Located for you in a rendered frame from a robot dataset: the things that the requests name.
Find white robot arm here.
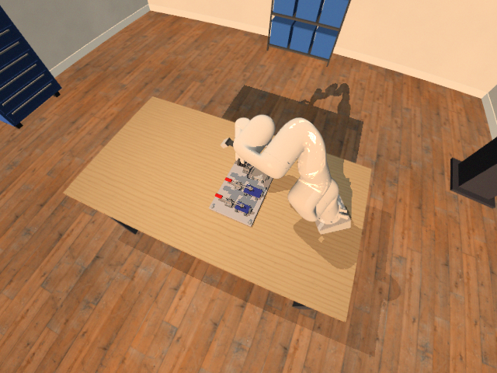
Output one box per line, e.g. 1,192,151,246
221,115,349,224

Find grey toggle clamp with red handle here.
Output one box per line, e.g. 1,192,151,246
215,193,244,208

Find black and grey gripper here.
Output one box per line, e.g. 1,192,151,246
235,153,247,167

